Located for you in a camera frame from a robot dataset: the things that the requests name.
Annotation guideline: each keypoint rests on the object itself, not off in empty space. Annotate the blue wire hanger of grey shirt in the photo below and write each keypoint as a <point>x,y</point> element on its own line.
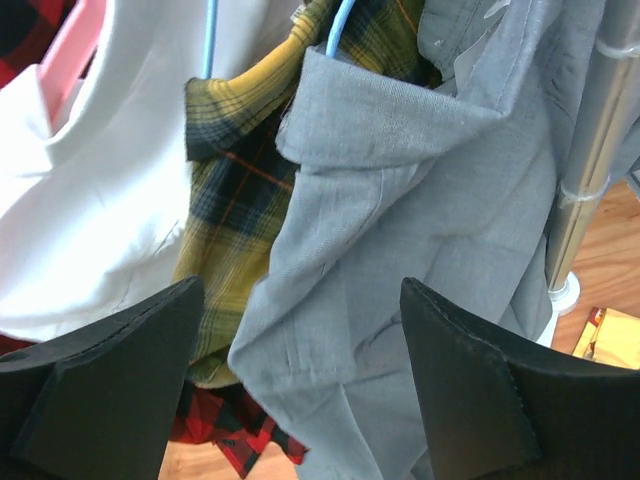
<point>337,27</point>

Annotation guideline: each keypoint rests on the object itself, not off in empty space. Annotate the yellow plaid flannel shirt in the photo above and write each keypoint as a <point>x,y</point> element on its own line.
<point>240,200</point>

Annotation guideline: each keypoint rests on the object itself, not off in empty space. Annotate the pink plastic hanger right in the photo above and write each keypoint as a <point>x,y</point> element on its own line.
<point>70,53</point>

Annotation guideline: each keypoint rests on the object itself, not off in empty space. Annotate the blue wire hanger with plaid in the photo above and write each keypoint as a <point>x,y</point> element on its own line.
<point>209,39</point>

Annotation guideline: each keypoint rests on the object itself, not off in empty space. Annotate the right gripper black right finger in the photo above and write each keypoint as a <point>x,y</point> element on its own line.
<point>498,406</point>

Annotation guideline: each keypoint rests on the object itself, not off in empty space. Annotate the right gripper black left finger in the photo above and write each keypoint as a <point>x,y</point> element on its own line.
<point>99,402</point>

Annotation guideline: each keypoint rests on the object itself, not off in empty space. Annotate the grey button-up shirt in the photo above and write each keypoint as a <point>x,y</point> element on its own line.
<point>512,73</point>

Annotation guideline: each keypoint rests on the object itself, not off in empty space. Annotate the red black plaid shirt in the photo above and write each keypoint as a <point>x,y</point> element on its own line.
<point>225,417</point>

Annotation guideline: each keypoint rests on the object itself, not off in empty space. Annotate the metal clothes rack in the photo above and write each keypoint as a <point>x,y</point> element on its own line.
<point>610,90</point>

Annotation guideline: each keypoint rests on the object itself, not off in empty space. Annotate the white shirt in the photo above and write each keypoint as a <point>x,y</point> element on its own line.
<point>93,207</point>

